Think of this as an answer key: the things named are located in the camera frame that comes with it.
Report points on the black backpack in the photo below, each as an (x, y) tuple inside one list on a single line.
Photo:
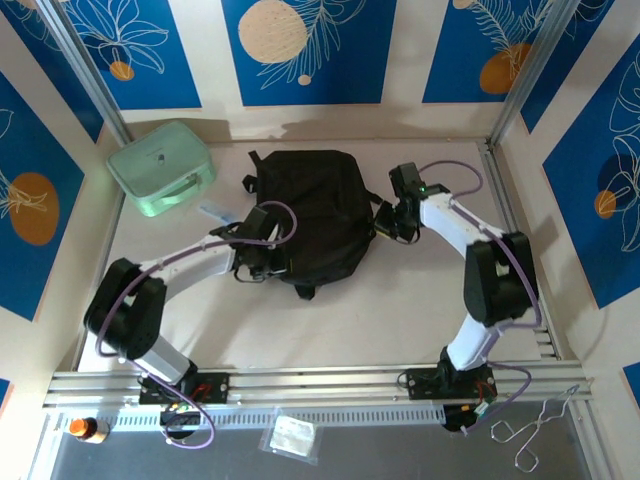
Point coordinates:
[(325, 210)]

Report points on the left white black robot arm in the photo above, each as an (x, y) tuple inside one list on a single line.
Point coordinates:
[(130, 310)]

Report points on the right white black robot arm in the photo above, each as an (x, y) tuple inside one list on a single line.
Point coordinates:
[(500, 280)]

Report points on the mint green lunch bag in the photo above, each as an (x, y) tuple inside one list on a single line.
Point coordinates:
[(155, 165)]

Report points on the clear bag with white cloth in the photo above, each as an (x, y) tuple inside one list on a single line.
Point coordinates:
[(292, 436)]

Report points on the grey metal sheet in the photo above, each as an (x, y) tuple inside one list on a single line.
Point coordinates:
[(400, 455)]

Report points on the orange cap brown bottle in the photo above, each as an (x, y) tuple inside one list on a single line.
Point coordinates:
[(87, 430)]

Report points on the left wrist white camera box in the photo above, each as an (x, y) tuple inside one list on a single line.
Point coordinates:
[(275, 237)]

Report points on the aluminium side rail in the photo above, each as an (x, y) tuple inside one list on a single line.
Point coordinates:
[(500, 185)]

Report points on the aluminium mounting rail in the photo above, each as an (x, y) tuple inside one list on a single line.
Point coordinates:
[(320, 385)]

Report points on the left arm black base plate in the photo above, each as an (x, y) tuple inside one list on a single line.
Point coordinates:
[(215, 387)]

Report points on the blue floral wall poster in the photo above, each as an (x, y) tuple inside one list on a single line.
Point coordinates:
[(310, 60), (590, 200), (590, 50), (465, 50), (30, 200), (150, 50), (55, 90)]

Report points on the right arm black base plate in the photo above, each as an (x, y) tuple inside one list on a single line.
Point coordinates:
[(420, 384)]

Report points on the aluminium frame post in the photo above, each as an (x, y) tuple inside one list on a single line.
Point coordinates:
[(531, 70), (85, 70)]

